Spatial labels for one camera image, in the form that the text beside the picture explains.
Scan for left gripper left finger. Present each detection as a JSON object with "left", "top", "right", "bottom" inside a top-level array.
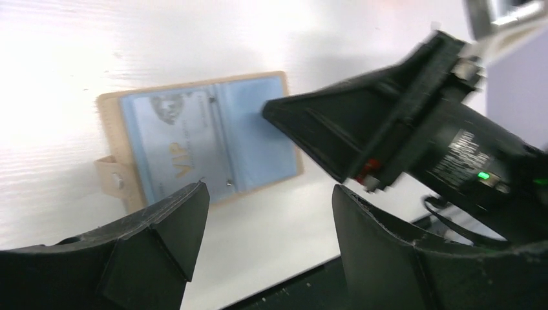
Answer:
[{"left": 1, "top": 182, "right": 210, "bottom": 309}]

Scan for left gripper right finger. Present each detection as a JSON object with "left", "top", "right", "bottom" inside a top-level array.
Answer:
[{"left": 332, "top": 185, "right": 547, "bottom": 309}]

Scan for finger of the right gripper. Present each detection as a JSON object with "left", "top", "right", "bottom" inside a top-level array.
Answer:
[{"left": 262, "top": 30, "right": 465, "bottom": 183}]

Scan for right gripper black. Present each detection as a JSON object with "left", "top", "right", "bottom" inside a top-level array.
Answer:
[{"left": 355, "top": 36, "right": 547, "bottom": 244}]

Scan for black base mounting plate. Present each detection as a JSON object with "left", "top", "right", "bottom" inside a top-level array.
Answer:
[{"left": 226, "top": 257, "right": 351, "bottom": 310}]

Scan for silver VIP credit card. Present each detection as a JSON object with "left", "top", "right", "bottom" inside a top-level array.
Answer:
[{"left": 121, "top": 88, "right": 235, "bottom": 203}]

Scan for beige card holder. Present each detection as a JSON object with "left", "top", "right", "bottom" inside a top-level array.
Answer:
[{"left": 95, "top": 71, "right": 304, "bottom": 212}]

